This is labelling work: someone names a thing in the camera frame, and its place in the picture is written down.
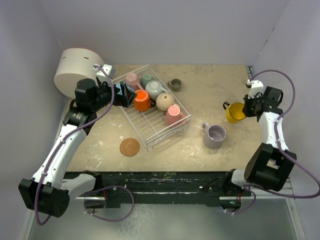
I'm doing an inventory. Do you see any beige round mug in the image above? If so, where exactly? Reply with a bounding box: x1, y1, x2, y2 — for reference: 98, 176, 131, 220
155, 92, 175, 112

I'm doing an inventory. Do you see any olive green small cup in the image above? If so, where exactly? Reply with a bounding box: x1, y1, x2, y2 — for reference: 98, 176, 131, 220
167, 78, 182, 92

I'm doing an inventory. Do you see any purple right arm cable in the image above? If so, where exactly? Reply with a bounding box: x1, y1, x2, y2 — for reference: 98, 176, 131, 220
219, 69, 320, 216

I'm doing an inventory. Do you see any white wire dish rack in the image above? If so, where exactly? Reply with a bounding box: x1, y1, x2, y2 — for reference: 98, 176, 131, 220
111, 64, 193, 151

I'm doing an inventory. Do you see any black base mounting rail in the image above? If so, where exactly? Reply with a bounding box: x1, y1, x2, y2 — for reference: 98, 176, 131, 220
81, 171, 251, 208

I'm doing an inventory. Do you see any yellow cup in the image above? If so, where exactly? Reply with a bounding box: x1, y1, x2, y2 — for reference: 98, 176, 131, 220
222, 102, 246, 124

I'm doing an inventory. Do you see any large white cylindrical container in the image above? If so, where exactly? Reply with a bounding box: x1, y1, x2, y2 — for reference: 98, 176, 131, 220
53, 48, 104, 99

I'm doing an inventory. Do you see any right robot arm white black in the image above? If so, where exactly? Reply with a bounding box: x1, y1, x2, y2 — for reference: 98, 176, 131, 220
222, 86, 297, 196

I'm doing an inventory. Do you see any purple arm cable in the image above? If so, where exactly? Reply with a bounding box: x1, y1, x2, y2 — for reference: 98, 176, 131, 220
219, 69, 320, 216
34, 64, 135, 226

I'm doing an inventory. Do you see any orange cup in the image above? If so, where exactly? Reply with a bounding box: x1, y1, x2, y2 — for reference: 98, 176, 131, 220
133, 89, 156, 112

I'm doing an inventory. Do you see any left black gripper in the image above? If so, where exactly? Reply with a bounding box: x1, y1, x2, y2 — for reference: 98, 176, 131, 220
90, 79, 136, 112

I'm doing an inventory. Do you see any lilac mug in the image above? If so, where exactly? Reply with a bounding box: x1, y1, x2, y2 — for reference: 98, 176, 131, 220
202, 122, 227, 149

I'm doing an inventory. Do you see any round woven cork coaster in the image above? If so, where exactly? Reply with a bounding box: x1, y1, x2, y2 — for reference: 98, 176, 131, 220
119, 138, 140, 157

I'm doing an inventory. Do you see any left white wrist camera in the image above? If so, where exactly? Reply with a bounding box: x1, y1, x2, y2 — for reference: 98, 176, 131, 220
96, 64, 116, 82

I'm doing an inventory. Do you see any pale grey white mug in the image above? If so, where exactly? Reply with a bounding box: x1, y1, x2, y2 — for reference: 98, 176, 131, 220
145, 80, 168, 101

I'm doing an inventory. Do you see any light blue mug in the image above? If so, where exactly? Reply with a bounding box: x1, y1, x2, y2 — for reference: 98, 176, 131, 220
116, 82, 127, 96

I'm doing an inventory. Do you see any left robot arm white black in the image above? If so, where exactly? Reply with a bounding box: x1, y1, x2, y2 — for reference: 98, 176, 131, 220
18, 78, 137, 218

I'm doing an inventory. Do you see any aluminium frame rail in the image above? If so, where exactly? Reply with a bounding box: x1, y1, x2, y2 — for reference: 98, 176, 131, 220
246, 65, 306, 240

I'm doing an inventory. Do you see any light pink mug white inside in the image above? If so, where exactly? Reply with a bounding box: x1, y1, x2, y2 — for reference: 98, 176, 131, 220
125, 72, 144, 91

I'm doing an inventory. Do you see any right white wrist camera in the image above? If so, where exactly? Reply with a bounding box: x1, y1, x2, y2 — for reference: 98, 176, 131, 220
245, 79, 264, 99

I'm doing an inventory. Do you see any coral pink mug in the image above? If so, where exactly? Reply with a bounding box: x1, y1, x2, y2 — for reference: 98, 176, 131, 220
165, 105, 185, 128

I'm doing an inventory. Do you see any sage green cup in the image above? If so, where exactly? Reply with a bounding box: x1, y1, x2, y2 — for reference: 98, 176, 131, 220
140, 73, 154, 89

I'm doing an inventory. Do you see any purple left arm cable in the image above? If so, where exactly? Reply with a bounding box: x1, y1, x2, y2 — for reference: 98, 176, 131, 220
34, 64, 135, 226

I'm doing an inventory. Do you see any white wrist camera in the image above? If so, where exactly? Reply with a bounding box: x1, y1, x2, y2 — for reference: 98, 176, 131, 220
96, 64, 116, 82
245, 79, 264, 99

